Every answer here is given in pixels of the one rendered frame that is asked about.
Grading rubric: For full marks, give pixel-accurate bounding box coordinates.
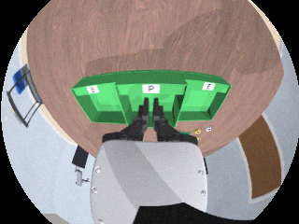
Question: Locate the green bin rack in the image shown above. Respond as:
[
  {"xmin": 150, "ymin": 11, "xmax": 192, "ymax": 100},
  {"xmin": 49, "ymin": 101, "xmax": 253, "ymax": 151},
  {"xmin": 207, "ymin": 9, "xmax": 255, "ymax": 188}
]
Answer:
[{"xmin": 70, "ymin": 70, "xmax": 232, "ymax": 128}]

